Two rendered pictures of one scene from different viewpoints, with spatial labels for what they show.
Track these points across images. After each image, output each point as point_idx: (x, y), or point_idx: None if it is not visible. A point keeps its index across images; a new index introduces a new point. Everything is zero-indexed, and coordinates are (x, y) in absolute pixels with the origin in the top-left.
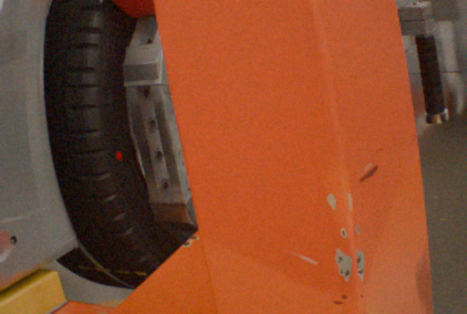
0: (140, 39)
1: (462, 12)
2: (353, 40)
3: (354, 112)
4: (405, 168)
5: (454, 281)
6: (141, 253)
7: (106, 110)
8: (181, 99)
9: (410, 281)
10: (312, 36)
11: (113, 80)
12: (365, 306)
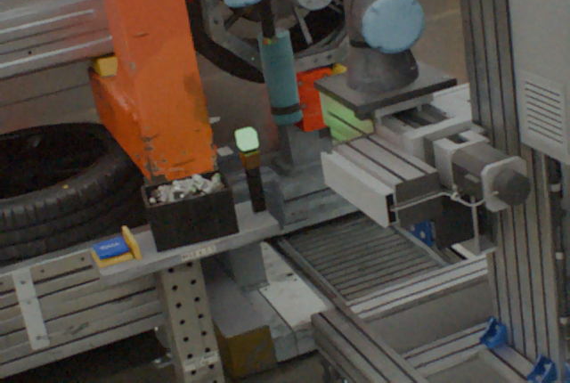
0: None
1: None
2: None
3: (132, 13)
4: (175, 36)
5: None
6: (202, 50)
7: None
8: None
9: (177, 83)
10: None
11: None
12: (135, 84)
